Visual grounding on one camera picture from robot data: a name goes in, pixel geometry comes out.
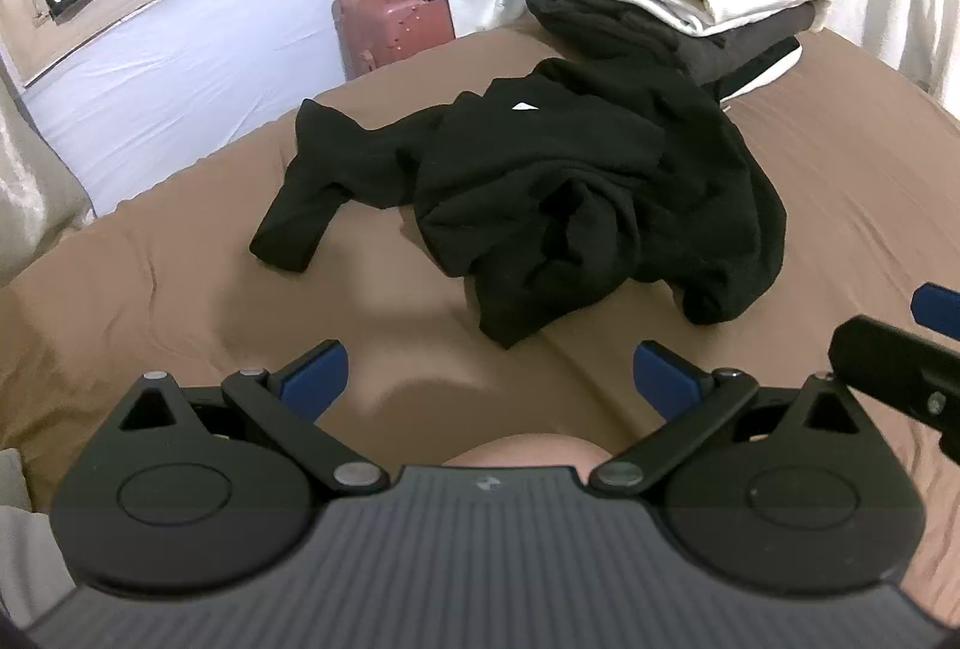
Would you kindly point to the brown bed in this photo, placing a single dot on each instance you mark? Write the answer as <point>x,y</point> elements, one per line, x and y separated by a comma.
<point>187,289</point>

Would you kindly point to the beige curtain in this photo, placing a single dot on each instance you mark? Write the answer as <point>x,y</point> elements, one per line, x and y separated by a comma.
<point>30,192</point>

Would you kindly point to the black folded garment white trim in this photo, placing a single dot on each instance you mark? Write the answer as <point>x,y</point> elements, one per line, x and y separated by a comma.
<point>757,66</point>

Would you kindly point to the dark grey folded garment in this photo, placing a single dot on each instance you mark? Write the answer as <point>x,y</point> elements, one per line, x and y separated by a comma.
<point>600,19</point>

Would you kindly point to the grey cloth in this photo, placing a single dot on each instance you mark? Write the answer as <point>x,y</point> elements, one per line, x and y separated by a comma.
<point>22,544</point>

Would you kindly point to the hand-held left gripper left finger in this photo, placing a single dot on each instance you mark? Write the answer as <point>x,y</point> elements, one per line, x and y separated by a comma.
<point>319,373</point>

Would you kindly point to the black sweater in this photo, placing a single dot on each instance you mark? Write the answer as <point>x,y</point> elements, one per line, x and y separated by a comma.
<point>562,184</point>

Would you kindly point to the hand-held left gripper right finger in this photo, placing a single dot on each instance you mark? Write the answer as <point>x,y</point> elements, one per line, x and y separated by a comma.
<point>667,380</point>

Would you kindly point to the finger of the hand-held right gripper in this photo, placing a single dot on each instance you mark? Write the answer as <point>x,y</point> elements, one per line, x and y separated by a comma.
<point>892,364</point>
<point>937,311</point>

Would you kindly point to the pink suitcase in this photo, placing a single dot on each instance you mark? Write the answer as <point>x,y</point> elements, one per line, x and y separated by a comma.
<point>390,27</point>

